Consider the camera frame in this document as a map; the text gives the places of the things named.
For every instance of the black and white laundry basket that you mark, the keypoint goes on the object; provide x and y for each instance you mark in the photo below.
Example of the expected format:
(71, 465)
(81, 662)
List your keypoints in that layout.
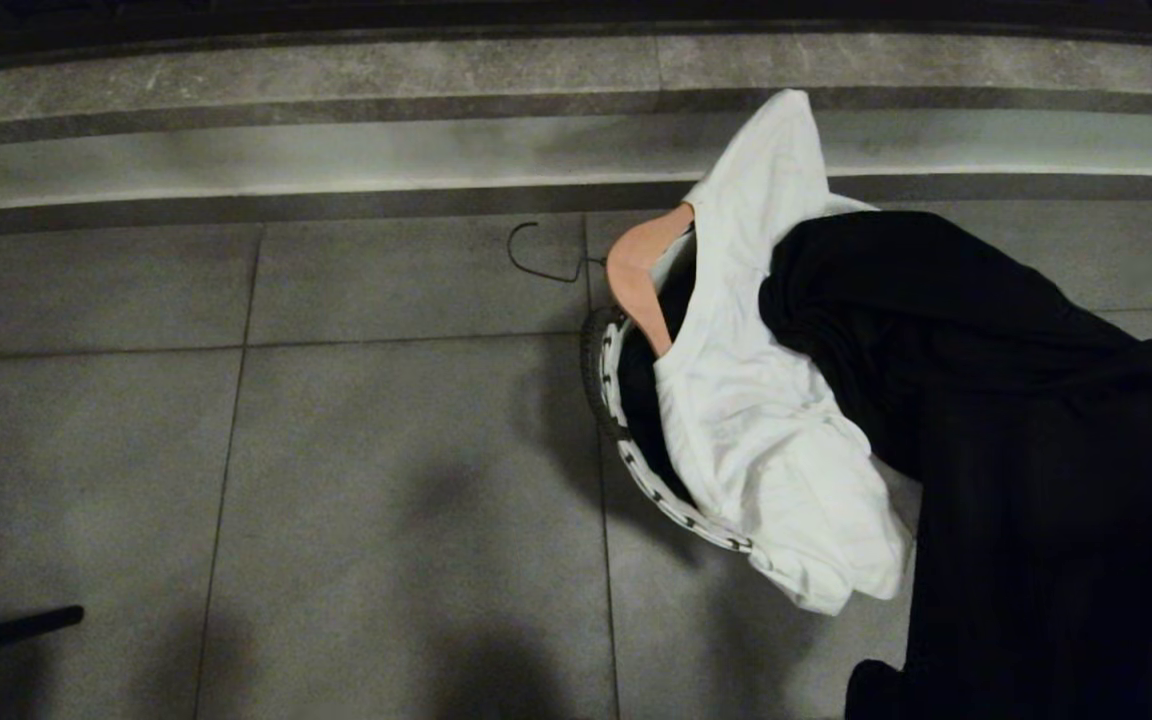
(608, 385)

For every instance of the wooden clothes hanger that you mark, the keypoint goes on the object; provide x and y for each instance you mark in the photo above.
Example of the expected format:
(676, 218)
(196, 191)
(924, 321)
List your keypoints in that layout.
(636, 270)

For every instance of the black garment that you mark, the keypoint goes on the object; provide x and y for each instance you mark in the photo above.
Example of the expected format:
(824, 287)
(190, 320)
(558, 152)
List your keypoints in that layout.
(1036, 450)

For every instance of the white t-shirt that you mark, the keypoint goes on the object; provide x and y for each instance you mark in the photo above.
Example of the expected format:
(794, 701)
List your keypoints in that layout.
(766, 420)

